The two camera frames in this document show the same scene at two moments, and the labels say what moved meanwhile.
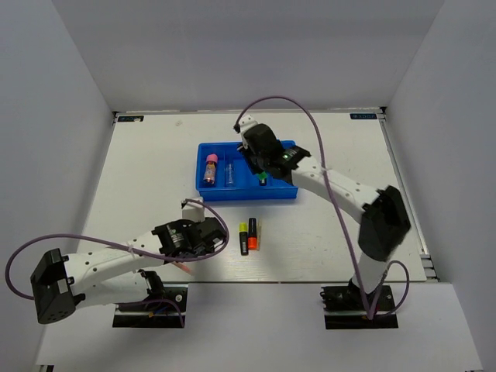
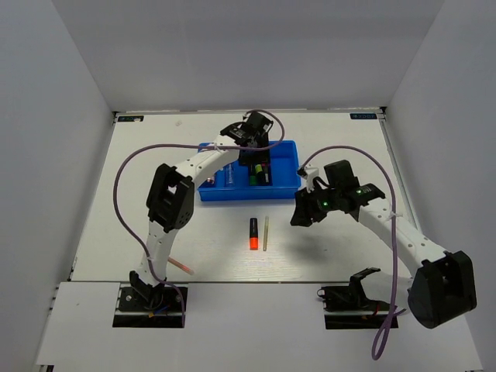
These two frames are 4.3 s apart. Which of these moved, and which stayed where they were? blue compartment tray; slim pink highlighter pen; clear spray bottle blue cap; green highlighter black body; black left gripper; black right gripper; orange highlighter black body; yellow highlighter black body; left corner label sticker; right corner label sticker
Moved: yellow highlighter black body; black right gripper; green highlighter black body; black left gripper
Stayed: orange highlighter black body; left corner label sticker; blue compartment tray; slim pink highlighter pen; clear spray bottle blue cap; right corner label sticker
